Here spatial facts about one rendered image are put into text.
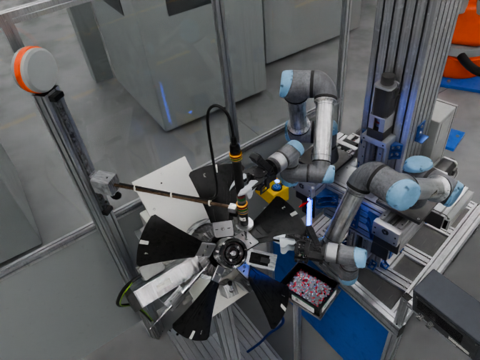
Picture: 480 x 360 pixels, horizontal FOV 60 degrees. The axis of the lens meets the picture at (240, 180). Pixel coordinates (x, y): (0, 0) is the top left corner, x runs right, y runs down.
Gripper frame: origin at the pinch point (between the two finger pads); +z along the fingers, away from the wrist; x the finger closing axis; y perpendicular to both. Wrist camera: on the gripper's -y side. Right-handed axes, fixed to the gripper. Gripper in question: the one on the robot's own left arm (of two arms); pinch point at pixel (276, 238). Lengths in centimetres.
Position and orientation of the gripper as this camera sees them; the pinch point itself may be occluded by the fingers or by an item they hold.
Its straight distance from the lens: 170.7
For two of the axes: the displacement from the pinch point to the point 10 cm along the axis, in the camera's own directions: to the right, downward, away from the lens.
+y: -2.9, 7.4, -6.1
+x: 1.3, 6.6, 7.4
